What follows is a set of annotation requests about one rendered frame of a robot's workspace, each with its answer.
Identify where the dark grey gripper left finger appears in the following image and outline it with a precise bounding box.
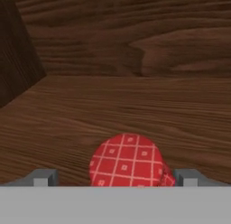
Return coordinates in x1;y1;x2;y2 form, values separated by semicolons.
2;168;60;188

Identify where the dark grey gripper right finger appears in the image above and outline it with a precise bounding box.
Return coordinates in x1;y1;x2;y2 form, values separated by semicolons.
172;168;230;188

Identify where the red checked lid jam jar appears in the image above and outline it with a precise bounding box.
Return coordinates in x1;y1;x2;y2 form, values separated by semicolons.
88;133;177;188

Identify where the dark wooden cabinet interior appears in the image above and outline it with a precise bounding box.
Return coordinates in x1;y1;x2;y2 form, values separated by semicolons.
0;0;231;188

